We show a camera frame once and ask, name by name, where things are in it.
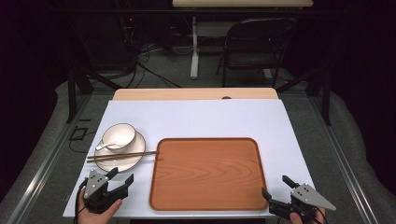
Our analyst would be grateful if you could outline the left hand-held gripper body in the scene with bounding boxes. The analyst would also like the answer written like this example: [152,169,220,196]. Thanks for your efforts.
[82,169,130,215]

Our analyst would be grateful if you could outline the black floor cables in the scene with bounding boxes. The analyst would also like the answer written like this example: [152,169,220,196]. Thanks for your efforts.
[122,26,183,90]

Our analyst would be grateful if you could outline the black floor socket frame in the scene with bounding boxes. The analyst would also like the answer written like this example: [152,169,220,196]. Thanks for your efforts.
[68,126,89,142]

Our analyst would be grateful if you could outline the light wooden table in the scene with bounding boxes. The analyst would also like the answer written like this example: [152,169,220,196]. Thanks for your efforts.
[111,87,280,102]

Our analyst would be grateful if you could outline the white desk leg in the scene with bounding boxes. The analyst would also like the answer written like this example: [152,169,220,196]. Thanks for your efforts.
[189,16,201,80]

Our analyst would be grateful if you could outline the black metal frame stand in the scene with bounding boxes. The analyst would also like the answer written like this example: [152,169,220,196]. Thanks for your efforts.
[65,65,123,124]
[275,65,332,126]

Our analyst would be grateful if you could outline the person's left hand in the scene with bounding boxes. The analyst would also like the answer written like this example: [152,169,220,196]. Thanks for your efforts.
[77,189,123,224]

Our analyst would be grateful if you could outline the dark equipment with red light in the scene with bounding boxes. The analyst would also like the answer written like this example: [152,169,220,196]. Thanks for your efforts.
[121,16,139,45]

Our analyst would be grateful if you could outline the aluminium floor rail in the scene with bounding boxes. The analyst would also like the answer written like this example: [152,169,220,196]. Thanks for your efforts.
[6,92,92,224]
[309,95,380,224]

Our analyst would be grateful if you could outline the black folding chair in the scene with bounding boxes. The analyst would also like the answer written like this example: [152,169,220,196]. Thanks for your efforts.
[216,17,297,89]

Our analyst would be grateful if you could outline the brown wooden chopstick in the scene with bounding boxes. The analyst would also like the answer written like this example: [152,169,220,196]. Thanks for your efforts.
[86,150,160,161]
[86,151,160,163]

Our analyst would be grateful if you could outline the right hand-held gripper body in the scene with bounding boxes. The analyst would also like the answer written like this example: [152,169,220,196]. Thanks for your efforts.
[268,182,337,220]

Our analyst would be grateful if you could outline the brown wooden tray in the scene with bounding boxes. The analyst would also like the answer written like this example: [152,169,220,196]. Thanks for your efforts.
[148,136,270,212]

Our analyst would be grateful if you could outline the white table mat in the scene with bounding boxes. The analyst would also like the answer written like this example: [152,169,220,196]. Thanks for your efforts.
[62,99,316,218]

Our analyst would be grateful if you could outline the white ceramic spoon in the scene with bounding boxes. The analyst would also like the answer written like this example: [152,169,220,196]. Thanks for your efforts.
[94,142,119,152]

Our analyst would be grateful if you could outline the white bowl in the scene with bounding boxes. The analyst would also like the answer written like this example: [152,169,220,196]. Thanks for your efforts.
[101,122,137,153]

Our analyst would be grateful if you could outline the white round plate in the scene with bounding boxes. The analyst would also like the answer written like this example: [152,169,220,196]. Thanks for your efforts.
[93,130,147,174]

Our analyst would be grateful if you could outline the person's right hand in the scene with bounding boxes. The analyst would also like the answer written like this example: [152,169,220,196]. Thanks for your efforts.
[289,206,327,224]

